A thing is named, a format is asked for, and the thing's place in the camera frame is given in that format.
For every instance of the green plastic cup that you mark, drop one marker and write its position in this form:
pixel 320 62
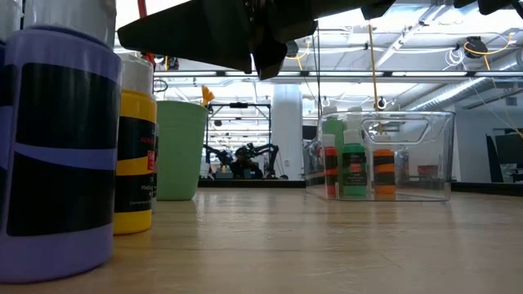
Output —
pixel 180 155

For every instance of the small yellow paint bottle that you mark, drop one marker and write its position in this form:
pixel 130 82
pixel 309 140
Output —
pixel 135 106

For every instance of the small green paint bottle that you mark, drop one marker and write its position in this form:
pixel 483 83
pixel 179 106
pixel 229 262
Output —
pixel 354 192

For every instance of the white building pillar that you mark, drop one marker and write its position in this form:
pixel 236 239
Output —
pixel 286 134

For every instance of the red box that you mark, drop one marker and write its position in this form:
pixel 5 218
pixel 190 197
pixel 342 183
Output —
pixel 428 170

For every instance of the round black ceiling fixture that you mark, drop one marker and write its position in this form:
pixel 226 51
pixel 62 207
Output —
pixel 292 50

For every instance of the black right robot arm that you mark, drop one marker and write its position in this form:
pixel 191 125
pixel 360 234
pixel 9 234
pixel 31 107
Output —
pixel 378 8

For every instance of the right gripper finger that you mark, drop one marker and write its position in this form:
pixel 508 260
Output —
pixel 196 36

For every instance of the large green paint bottle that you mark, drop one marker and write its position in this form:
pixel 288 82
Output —
pixel 335 128

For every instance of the small red-orange paint bottle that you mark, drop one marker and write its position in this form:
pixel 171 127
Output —
pixel 330 153

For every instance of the small orange paint bottle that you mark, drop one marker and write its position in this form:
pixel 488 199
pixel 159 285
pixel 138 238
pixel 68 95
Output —
pixel 384 192

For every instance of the small purple paint bottle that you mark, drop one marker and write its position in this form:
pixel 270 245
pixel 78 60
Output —
pixel 61 253

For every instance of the clear plastic bin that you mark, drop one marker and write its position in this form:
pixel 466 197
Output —
pixel 443 163

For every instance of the black computer monitor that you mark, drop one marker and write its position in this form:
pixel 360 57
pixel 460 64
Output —
pixel 510 149

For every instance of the person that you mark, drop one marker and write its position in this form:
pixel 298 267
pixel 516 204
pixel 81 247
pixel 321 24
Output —
pixel 244 167

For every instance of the silver ventilation duct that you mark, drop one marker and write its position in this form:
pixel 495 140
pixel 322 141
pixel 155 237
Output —
pixel 470 87

